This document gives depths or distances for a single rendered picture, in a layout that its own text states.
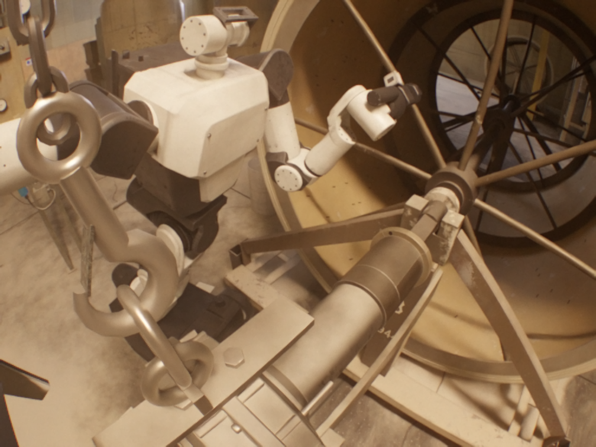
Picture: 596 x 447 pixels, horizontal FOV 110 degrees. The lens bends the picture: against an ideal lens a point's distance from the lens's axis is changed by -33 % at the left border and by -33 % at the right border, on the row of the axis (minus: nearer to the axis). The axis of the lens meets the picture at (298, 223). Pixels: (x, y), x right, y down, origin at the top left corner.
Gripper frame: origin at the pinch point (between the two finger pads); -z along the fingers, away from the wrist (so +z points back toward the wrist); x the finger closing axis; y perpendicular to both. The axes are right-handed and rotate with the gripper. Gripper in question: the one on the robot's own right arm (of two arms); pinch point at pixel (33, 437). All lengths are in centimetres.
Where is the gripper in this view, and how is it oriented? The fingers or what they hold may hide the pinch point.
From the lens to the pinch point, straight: 26.1
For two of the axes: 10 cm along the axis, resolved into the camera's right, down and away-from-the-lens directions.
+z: -2.9, -5.3, -8.0
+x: 7.5, 4.0, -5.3
